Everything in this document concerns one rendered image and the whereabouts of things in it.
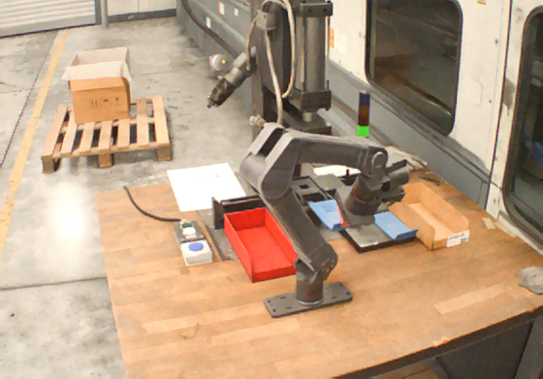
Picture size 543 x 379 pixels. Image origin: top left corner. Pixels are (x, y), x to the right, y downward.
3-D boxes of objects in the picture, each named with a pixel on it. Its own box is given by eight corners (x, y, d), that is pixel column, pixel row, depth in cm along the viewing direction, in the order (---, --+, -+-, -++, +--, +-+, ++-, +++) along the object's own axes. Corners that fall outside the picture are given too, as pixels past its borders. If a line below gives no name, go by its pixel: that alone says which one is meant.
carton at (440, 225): (431, 254, 149) (434, 229, 145) (386, 211, 170) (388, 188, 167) (467, 243, 153) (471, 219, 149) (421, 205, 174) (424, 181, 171)
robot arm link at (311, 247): (325, 248, 131) (261, 146, 112) (342, 262, 126) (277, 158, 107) (304, 266, 130) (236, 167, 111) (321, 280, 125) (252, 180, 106)
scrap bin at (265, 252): (252, 283, 137) (251, 263, 134) (224, 233, 158) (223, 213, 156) (299, 273, 141) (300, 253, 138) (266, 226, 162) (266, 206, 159)
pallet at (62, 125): (60, 120, 513) (58, 106, 506) (163, 110, 532) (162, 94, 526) (43, 173, 407) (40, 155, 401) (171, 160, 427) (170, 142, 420)
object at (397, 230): (397, 243, 149) (398, 234, 147) (368, 217, 162) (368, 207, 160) (418, 237, 151) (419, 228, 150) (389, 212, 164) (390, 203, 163)
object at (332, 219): (334, 234, 139) (335, 223, 138) (309, 205, 152) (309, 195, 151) (359, 229, 141) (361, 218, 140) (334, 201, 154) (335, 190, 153)
